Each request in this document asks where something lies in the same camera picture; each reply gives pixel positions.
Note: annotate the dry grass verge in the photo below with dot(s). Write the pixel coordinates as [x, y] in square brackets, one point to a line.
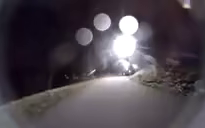
[170, 80]
[40, 101]

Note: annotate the grey asphalt path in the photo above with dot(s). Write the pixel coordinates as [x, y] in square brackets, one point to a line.
[113, 106]

